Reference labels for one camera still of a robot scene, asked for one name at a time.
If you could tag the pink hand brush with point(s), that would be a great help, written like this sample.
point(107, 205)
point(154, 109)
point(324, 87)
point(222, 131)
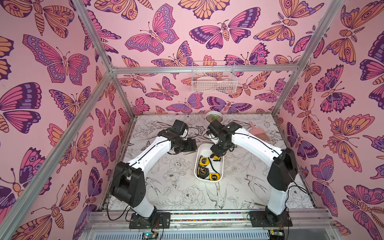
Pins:
point(258, 132)

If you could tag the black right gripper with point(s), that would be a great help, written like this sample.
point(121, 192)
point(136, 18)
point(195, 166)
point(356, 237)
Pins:
point(216, 151)

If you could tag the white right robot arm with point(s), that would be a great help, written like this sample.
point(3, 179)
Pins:
point(282, 162)

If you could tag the white wire wall basket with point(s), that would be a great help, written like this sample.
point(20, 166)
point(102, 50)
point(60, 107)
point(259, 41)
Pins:
point(214, 79)

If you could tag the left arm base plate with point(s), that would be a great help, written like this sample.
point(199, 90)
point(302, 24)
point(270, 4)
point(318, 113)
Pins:
point(160, 220)

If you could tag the white plant pot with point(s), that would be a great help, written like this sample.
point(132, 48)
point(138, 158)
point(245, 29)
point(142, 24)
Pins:
point(214, 116)

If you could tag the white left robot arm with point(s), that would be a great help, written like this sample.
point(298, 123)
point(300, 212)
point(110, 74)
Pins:
point(129, 177)

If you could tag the yellow tape measure blue label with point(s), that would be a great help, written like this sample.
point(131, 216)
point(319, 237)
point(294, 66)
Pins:
point(204, 161)

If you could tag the aluminium cage frame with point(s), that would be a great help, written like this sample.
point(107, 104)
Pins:
point(25, 110)

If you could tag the white storage box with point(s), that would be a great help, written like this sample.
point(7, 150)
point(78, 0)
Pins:
point(204, 150)

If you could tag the yellow tape measure with clip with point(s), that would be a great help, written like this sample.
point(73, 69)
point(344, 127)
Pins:
point(215, 158)

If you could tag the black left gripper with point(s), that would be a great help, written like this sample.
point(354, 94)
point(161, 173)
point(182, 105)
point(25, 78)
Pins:
point(191, 146)

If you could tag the aluminium front rail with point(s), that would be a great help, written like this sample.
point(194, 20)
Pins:
point(306, 224)

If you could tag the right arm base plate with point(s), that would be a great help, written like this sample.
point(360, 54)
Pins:
point(267, 218)

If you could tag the black yellow tape measure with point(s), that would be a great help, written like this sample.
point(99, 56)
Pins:
point(202, 172)
point(214, 176)

